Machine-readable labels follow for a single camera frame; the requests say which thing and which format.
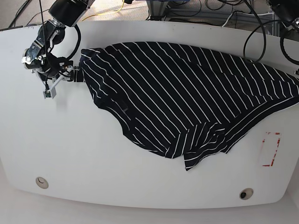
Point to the navy white striped t-shirt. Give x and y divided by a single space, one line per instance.
177 100

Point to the grey aluminium frame stand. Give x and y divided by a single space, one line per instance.
214 12

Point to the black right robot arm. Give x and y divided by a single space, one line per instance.
38 57

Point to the right table cable grommet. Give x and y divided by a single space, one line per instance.
246 194

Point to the red tape rectangle marking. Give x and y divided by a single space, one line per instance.
269 149

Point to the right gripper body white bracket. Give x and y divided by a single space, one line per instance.
51 81

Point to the left table cable grommet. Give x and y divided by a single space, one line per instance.
42 183

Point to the table cable grommet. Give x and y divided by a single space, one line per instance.
42 183
246 194

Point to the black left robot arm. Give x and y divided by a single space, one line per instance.
287 11

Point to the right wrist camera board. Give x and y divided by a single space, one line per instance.
51 93

